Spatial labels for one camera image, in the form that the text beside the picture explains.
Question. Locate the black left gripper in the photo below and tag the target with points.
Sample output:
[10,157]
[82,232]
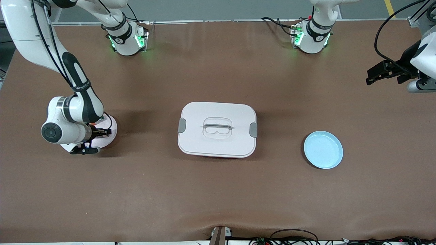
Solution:
[406,60]

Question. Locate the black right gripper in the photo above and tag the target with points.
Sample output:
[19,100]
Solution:
[95,131]

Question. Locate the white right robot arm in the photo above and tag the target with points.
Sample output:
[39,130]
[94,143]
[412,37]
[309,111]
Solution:
[20,20]

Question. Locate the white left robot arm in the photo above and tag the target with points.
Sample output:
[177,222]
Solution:
[311,37]

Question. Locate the white lidded storage box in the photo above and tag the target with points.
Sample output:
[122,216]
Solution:
[218,139]

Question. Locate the pink round plate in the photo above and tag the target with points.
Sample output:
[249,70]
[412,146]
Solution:
[110,137]

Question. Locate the light blue round plate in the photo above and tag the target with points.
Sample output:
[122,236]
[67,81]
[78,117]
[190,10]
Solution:
[323,149]

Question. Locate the brown table cover mat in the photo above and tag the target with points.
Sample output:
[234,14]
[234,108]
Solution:
[218,190]

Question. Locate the aluminium frame post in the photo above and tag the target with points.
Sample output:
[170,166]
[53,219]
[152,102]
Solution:
[422,17]

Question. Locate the brown clamp bracket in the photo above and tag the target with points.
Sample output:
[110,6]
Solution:
[218,236]

